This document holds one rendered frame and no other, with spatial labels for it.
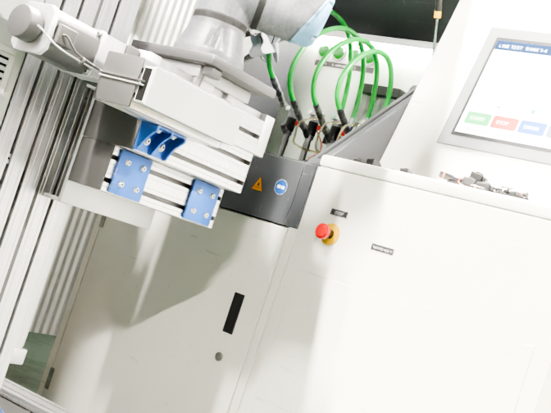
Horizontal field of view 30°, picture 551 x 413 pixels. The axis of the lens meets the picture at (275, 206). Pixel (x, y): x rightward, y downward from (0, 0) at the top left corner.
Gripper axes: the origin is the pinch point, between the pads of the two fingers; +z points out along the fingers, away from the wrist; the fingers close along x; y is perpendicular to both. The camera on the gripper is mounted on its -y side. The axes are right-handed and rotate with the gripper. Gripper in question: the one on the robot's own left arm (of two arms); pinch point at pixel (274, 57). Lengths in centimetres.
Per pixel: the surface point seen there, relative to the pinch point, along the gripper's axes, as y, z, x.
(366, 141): 7.1, 25.2, 28.4
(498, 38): -30, 16, 49
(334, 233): 36, 36, 37
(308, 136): 0.8, 23.3, 1.3
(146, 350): 65, 52, -16
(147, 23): -126, -11, -225
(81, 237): -53, 72, -252
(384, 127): -0.3, 24.8, 28.4
